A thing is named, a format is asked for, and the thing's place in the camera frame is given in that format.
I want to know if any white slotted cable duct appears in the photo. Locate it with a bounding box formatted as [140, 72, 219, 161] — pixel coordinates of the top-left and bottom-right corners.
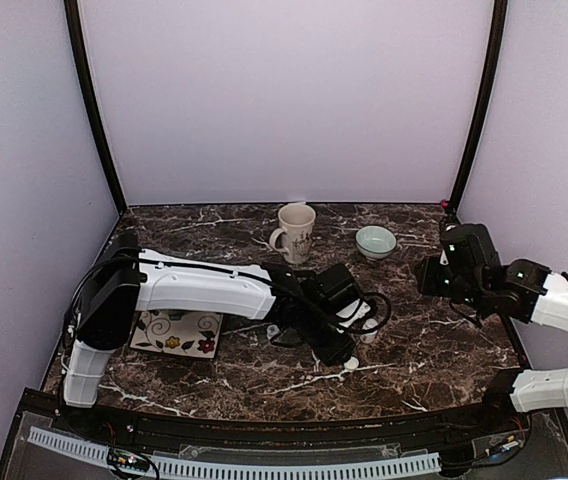
[26, 427, 442, 479]

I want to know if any striped light blue bowl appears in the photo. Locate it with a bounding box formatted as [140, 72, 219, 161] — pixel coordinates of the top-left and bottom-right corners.
[355, 225, 397, 260]

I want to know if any white pill bottle cap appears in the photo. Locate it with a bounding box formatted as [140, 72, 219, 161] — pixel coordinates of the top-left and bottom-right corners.
[343, 356, 359, 372]

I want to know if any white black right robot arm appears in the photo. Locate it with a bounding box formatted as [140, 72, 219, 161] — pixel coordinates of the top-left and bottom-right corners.
[414, 223, 568, 434]

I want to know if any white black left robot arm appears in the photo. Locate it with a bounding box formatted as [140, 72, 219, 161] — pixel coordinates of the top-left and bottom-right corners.
[61, 234, 370, 436]

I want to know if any black braided cable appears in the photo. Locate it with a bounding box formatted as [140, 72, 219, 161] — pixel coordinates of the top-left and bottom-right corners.
[333, 291, 393, 337]

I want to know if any square floral plate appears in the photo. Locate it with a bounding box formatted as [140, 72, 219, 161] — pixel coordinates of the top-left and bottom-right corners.
[129, 310, 223, 360]

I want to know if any black frame post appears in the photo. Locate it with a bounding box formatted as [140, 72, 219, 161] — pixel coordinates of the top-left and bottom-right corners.
[445, 0, 508, 218]
[63, 0, 128, 215]

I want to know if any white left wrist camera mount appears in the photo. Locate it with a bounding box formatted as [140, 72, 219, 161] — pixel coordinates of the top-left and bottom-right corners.
[336, 301, 370, 330]

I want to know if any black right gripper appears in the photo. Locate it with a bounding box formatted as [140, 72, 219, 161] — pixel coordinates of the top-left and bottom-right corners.
[416, 254, 487, 311]

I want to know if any black front table rail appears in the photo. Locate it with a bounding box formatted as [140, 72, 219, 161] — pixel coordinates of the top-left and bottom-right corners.
[18, 388, 532, 451]

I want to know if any white pill bottle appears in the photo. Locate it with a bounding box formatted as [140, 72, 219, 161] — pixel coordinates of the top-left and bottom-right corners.
[360, 318, 379, 344]
[266, 325, 280, 339]

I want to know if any black frame post left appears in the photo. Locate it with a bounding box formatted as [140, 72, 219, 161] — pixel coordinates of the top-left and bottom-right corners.
[63, 0, 128, 215]

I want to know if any black frame post right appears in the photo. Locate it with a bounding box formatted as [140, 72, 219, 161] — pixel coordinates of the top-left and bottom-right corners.
[445, 0, 508, 218]

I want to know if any white mug with coral pattern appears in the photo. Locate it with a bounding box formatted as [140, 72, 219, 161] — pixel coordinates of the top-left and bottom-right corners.
[269, 203, 316, 265]

